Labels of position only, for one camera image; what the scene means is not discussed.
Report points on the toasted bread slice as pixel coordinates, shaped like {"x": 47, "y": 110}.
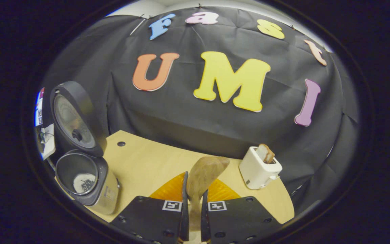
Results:
{"x": 266, "y": 154}

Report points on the white rice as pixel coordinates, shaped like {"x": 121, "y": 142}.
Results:
{"x": 84, "y": 183}

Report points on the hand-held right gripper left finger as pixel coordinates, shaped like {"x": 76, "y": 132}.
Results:
{"x": 185, "y": 217}

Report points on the wooden spoon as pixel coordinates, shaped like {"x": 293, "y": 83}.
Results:
{"x": 205, "y": 173}

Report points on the black backdrop cloth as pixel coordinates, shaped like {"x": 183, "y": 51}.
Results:
{"x": 181, "y": 118}

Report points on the black table grommet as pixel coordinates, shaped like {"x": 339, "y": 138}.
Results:
{"x": 121, "y": 143}

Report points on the white side table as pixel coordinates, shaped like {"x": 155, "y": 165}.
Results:
{"x": 48, "y": 144}

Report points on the white toaster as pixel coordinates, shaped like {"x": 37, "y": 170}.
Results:
{"x": 257, "y": 174}

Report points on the computer monitor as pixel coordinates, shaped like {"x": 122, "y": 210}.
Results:
{"x": 39, "y": 108}

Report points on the black silver rice cooker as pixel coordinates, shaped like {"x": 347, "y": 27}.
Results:
{"x": 100, "y": 183}

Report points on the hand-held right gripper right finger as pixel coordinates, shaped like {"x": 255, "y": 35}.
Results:
{"x": 204, "y": 217}

